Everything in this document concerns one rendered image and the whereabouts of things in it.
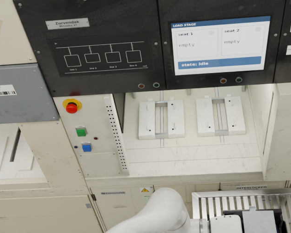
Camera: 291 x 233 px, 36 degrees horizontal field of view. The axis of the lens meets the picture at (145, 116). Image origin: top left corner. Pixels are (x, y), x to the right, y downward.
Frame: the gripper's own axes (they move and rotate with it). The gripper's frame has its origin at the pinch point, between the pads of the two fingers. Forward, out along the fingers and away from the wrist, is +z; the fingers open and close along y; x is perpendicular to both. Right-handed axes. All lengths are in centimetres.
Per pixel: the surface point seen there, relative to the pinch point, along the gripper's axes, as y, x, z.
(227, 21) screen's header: -39, 54, -8
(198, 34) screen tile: -38, 50, -16
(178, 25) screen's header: -38, 54, -22
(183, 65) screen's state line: -38, 38, -21
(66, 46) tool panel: -38, 49, -56
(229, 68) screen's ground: -39, 35, -7
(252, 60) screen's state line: -39, 38, 0
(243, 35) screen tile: -39, 48, -3
